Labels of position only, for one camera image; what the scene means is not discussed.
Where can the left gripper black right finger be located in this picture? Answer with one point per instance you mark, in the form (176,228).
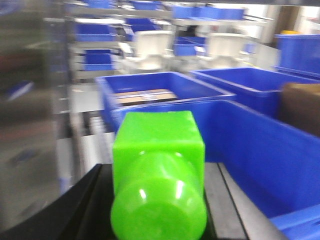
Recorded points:
(231,214)

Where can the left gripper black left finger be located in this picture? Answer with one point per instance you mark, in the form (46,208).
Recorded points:
(82,213)

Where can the green two-stud toy block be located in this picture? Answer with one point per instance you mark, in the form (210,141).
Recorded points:
(158,177)

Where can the near blue plastic bin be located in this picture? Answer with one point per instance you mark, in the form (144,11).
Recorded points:
(275,164)

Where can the blue bin with cardboard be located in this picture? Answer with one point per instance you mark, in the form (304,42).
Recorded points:
(119,92)

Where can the far right blue bin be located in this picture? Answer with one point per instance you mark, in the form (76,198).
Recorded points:
(256,88)

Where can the brown cardboard box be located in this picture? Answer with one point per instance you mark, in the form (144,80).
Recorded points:
(299,106)

